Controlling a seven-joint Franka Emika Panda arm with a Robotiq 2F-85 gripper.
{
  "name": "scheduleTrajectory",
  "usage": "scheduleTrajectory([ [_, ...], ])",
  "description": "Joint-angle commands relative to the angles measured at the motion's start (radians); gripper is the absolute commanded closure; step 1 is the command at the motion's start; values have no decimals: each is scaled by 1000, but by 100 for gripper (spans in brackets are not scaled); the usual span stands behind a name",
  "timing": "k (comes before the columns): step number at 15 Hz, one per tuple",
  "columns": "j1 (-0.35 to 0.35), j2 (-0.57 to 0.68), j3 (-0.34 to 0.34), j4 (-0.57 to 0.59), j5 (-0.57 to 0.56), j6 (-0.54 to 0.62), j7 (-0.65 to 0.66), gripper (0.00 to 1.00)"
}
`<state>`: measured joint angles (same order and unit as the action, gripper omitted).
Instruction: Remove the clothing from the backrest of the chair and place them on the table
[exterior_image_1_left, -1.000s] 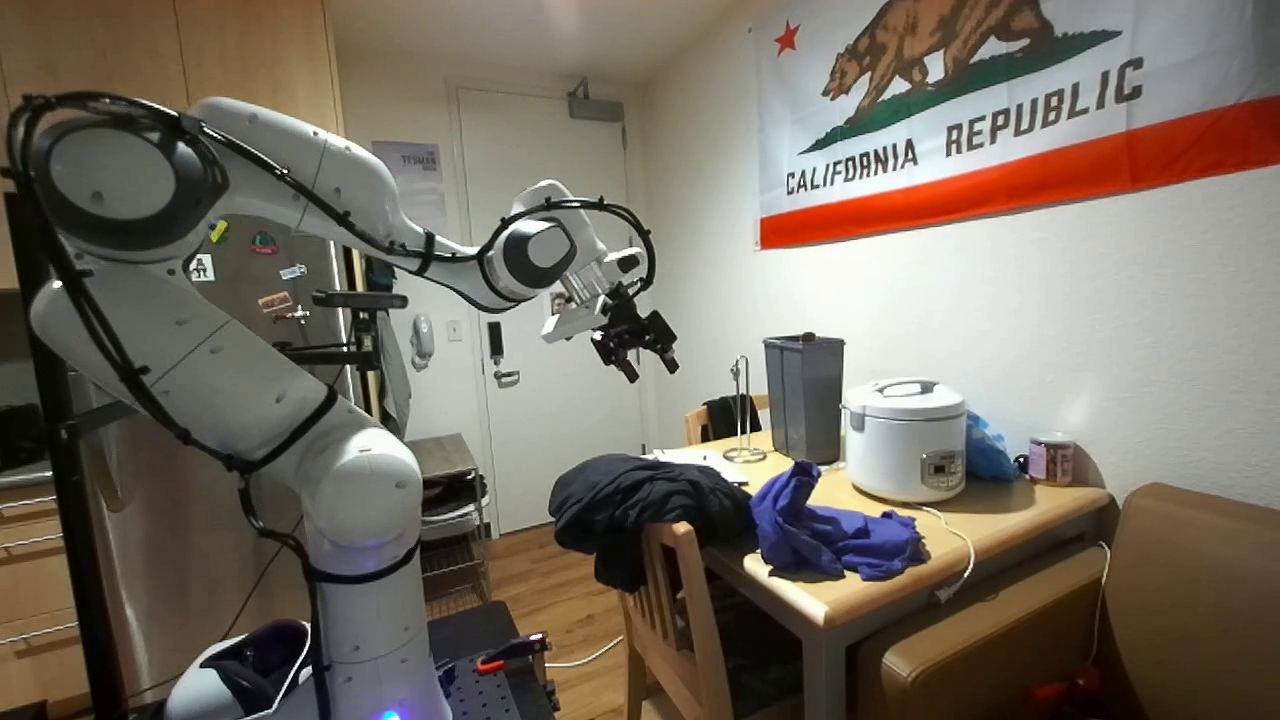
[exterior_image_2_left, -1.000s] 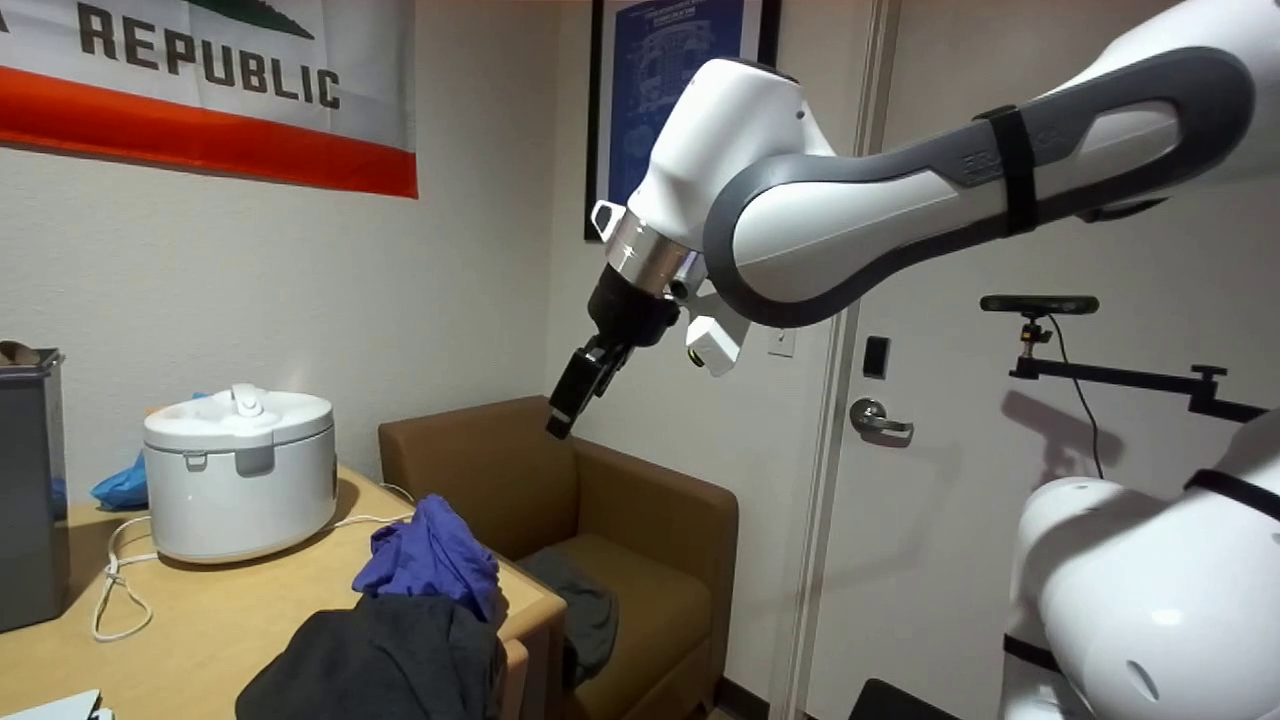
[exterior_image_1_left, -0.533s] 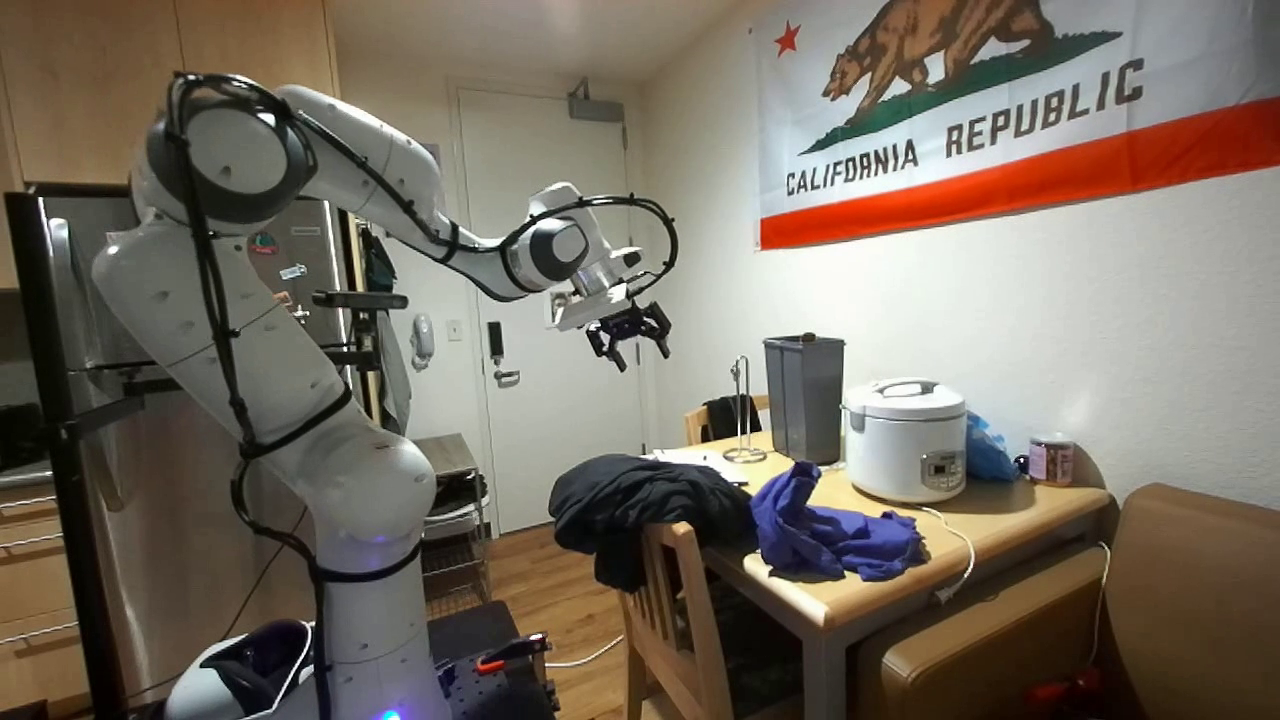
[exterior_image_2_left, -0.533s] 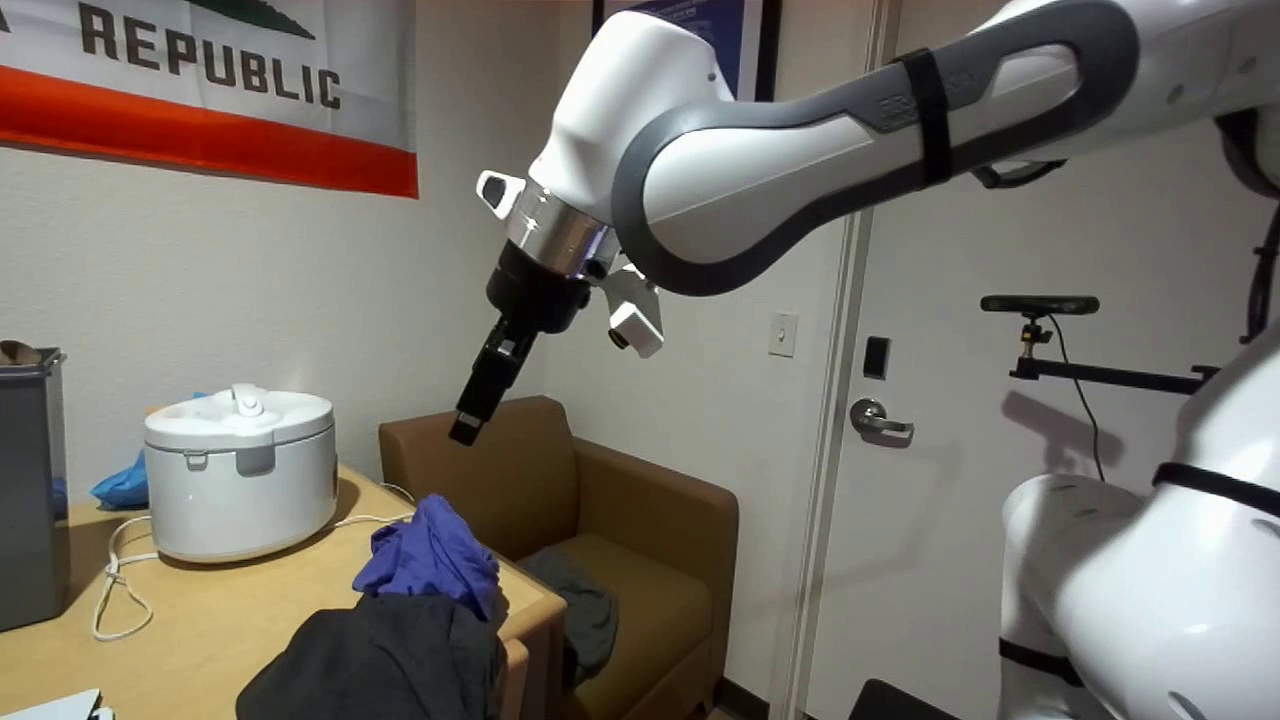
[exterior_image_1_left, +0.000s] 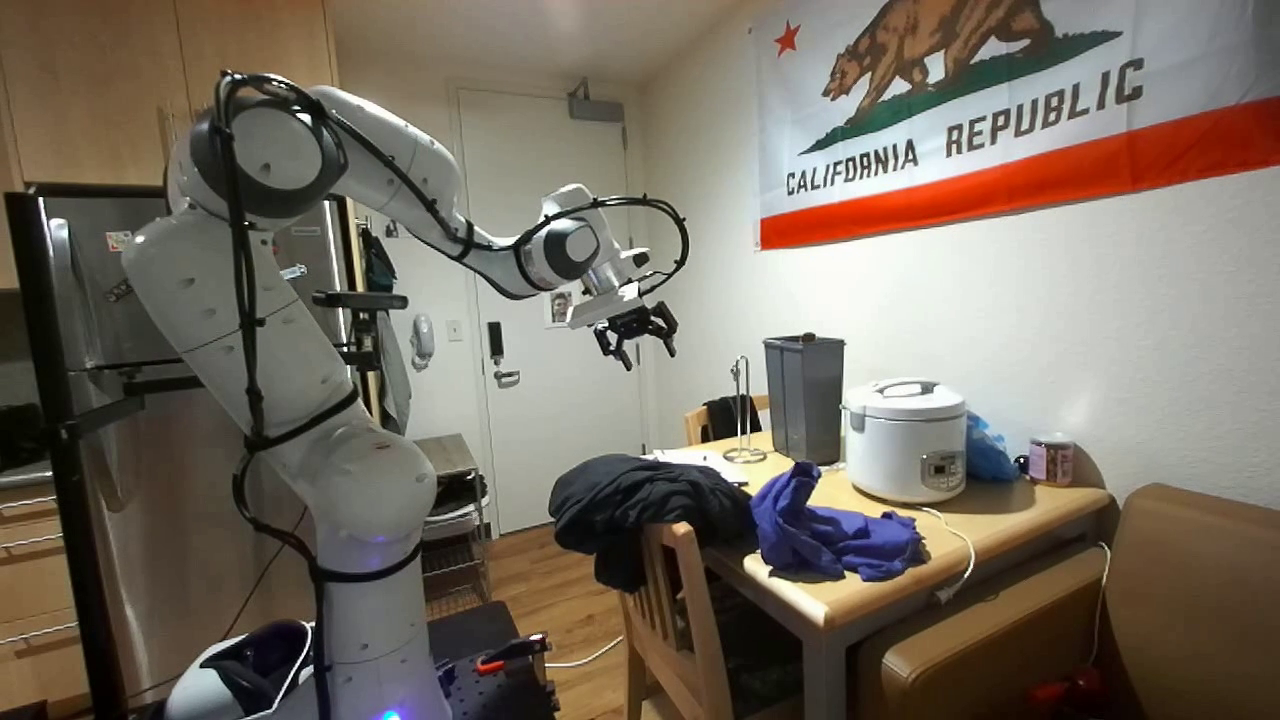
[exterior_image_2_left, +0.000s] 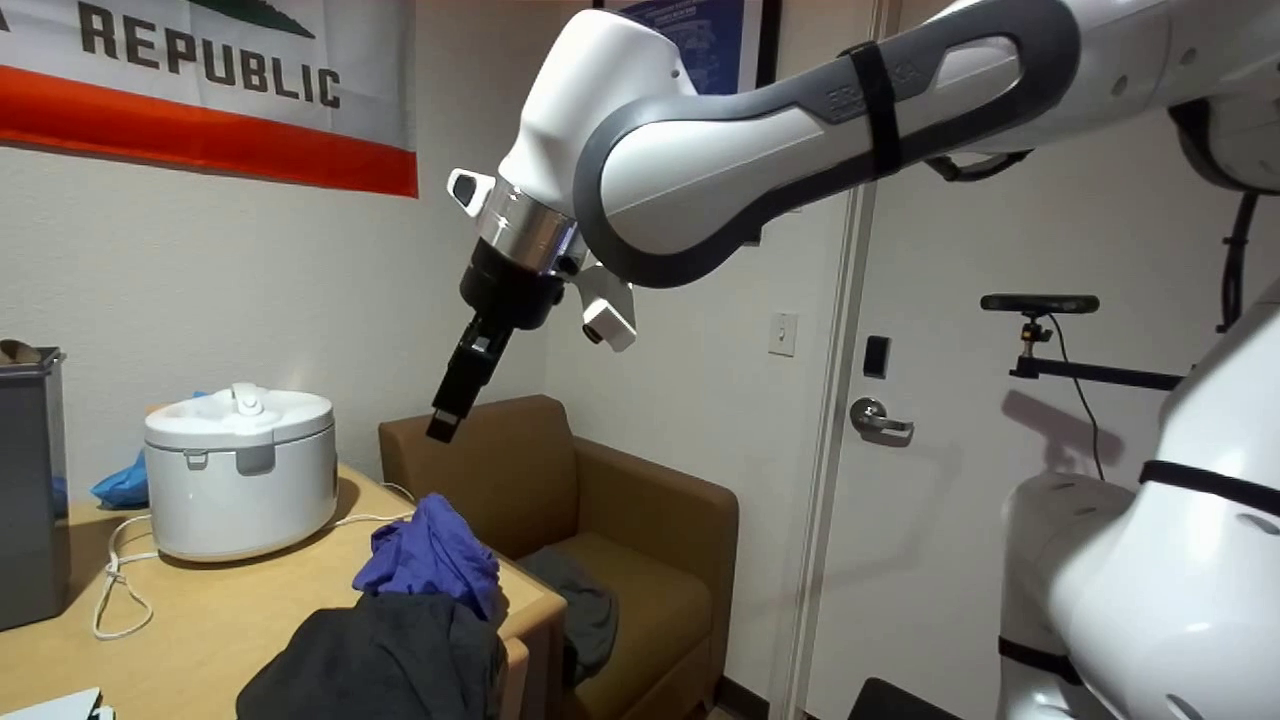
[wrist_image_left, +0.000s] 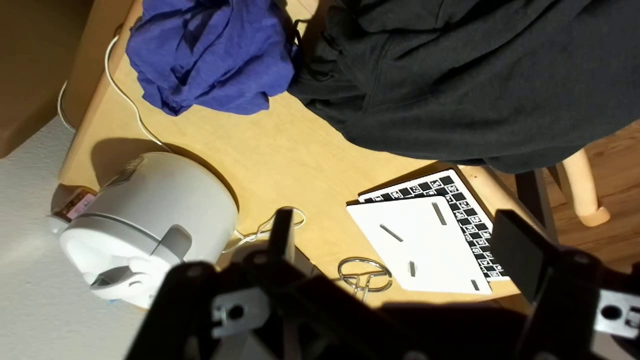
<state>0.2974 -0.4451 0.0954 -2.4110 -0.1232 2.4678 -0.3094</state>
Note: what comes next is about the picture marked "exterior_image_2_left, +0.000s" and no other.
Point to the brown armchair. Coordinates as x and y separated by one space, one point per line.
654 532

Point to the dark grey jacket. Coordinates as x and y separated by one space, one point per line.
375 661

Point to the blue crumpled cloth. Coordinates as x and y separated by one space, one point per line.
120 482

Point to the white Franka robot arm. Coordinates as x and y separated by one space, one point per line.
744 146

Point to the purple cloth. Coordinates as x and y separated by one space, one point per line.
425 555

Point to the black framed blue poster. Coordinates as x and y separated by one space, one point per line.
706 41

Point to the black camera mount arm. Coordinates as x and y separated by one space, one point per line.
1094 375

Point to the tall grey bin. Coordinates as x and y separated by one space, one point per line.
35 492

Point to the black door keypad lock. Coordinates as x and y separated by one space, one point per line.
876 358

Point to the white rice cooker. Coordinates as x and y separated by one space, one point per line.
243 482

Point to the wooden table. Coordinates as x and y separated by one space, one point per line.
215 624

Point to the California Republic flag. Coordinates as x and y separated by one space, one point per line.
201 134

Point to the white door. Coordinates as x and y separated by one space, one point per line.
932 561

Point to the white light switch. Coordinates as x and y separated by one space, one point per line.
781 335

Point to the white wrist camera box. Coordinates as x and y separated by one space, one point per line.
608 314

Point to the grey crumpled cloth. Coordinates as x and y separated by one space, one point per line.
582 612

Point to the black stereo camera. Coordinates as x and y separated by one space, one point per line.
1040 305

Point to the silver door lever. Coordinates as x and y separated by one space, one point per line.
875 423

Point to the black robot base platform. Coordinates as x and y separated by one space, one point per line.
903 701

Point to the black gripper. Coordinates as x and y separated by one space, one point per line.
514 293

